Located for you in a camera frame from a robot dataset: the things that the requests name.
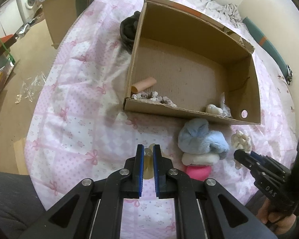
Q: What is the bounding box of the brown cardboard box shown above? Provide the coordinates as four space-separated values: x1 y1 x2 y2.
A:
123 0 261 125

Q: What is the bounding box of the white fluffy sock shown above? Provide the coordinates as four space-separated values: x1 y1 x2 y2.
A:
206 104 223 116

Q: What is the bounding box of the tall cardboard box on floor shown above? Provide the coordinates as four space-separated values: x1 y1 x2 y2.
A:
42 0 77 49

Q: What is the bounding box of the white washing machine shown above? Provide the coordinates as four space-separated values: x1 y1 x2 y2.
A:
15 0 41 25

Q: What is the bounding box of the teal orange pillow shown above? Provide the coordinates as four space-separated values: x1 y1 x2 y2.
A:
242 17 293 85

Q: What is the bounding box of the cream fabric scrunchie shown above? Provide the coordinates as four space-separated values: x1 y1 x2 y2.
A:
230 129 252 169

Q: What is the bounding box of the person's right hand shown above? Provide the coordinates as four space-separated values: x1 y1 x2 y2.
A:
256 199 297 235

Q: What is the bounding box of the floral patterned scrunchie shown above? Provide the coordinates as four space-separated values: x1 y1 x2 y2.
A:
131 91 177 108

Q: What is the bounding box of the white floral duvet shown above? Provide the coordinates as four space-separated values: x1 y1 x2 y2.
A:
149 0 245 25

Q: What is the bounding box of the clear plastic packet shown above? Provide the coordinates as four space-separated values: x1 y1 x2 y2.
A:
220 92 232 118

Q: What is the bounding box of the grey striped garment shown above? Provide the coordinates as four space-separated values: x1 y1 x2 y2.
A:
120 11 140 54

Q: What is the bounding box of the orange cardboard tube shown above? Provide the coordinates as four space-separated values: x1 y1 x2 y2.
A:
131 77 156 93

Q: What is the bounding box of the light blue fluffy plush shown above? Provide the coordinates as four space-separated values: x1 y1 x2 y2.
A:
178 118 229 160

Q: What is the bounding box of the clear plastic wrap on floor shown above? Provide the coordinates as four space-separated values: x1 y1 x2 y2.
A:
15 72 47 104

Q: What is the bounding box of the pink patterned bed quilt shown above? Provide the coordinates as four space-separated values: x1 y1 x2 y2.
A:
25 0 297 238

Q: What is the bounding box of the pink and white plush toy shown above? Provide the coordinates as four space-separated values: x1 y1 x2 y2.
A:
182 153 220 181

